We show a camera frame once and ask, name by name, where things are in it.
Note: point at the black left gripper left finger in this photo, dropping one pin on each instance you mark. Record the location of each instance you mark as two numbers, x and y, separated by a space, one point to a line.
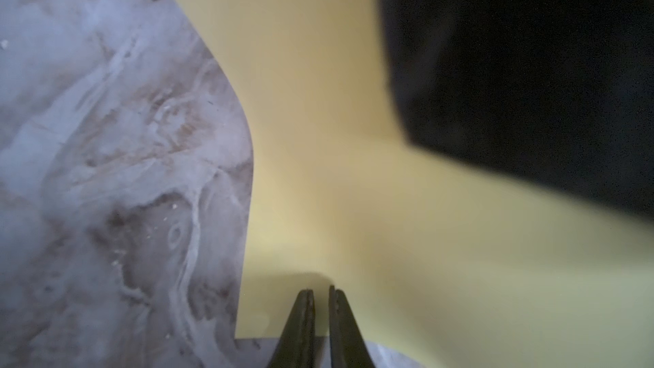
295 348

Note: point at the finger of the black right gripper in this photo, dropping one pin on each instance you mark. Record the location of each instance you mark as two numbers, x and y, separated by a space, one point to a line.
556 92

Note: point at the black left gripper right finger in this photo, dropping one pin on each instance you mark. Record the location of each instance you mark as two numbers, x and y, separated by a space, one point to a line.
347 346

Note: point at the yellow square paper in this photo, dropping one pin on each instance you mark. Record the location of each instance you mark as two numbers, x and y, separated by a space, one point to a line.
452 266

